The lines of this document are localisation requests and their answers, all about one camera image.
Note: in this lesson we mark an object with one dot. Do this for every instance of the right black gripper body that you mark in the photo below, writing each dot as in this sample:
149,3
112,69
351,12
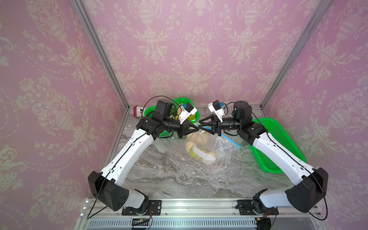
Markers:
215,125

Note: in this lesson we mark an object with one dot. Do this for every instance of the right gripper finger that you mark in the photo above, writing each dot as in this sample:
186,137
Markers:
209,130
208,122

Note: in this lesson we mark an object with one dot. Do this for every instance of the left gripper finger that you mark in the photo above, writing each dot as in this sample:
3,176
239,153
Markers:
188,124
186,132

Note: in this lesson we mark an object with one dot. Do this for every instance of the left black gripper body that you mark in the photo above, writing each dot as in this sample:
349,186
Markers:
173,125

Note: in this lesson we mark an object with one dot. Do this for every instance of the clear zip-top bag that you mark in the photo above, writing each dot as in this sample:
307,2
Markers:
223,146

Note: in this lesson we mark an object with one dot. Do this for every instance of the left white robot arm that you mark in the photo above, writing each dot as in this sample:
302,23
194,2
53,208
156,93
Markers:
107,185

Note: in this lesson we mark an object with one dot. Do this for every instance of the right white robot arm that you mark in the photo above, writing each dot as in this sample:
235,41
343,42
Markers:
309,185

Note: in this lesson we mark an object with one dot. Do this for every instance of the cream pear in bag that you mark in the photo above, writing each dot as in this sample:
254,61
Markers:
189,145

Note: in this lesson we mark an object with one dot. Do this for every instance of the green basket with produce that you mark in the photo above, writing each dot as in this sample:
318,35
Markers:
153,119

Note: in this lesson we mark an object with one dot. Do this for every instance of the pink white bottle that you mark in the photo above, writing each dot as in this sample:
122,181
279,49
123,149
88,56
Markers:
138,111

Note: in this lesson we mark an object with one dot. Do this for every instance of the empty green basket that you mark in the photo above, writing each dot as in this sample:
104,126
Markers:
277,138

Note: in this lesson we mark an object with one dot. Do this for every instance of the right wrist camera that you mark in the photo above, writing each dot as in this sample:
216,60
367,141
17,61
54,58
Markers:
217,108

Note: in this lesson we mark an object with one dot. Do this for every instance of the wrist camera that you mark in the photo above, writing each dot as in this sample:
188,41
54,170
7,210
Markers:
188,110
217,108

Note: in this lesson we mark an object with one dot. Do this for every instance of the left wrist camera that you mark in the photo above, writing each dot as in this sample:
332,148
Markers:
188,110

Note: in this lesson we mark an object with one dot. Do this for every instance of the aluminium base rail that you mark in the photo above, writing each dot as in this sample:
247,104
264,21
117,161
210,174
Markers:
197,214

